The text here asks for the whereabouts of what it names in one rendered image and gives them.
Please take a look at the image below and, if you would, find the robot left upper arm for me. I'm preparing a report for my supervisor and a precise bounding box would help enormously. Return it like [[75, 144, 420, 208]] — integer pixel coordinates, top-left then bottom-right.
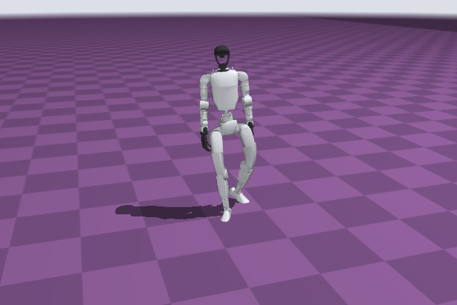
[[237, 71, 252, 106]]

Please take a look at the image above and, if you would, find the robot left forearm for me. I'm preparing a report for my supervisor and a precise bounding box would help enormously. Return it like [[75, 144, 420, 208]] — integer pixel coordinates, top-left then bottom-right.
[[243, 98, 253, 125]]

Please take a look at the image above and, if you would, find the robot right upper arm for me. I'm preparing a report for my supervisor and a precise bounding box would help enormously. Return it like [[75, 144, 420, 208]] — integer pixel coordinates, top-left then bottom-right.
[[199, 74, 211, 109]]

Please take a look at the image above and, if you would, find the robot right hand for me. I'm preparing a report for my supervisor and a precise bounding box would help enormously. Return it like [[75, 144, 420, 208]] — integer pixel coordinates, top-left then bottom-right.
[[200, 127, 211, 151]]

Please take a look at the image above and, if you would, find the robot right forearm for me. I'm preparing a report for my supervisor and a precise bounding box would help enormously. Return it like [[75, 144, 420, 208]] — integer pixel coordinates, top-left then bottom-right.
[[199, 101, 209, 133]]

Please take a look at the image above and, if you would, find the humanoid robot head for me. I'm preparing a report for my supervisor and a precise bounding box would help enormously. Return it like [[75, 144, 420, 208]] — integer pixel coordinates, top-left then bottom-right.
[[214, 45, 230, 72]]

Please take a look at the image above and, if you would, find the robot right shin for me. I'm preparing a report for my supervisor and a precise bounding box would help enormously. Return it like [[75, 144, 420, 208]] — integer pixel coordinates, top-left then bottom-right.
[[216, 175, 230, 211]]

